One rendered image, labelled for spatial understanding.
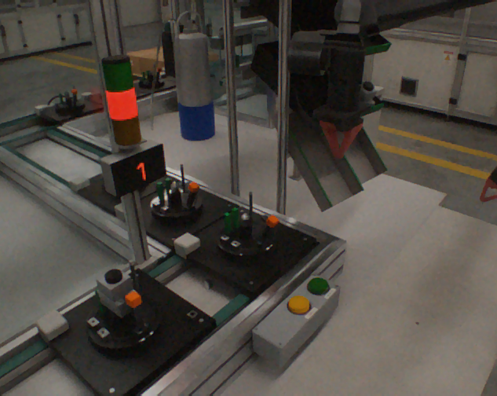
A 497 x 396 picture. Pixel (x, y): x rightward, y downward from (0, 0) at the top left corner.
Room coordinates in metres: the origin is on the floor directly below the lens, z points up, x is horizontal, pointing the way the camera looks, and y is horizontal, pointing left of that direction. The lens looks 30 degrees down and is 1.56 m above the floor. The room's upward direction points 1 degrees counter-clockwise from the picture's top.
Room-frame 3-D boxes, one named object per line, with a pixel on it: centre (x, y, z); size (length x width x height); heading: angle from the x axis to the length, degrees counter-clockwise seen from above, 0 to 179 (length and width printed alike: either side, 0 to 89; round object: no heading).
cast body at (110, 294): (0.55, 0.24, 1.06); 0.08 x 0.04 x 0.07; 51
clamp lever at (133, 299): (0.52, 0.20, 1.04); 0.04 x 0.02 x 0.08; 49
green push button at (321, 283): (0.65, -0.14, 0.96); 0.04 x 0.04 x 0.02
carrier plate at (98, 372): (0.55, 0.23, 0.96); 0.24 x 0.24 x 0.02; 49
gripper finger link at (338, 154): (0.72, -0.18, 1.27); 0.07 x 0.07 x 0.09; 49
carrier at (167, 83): (2.26, 0.51, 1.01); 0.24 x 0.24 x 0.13; 49
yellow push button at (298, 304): (0.60, -0.10, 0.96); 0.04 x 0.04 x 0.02
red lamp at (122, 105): (0.74, 0.22, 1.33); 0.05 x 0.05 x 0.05
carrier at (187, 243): (0.80, 0.01, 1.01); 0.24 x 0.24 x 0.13; 49
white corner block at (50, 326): (0.54, 0.37, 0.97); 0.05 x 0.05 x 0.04; 49
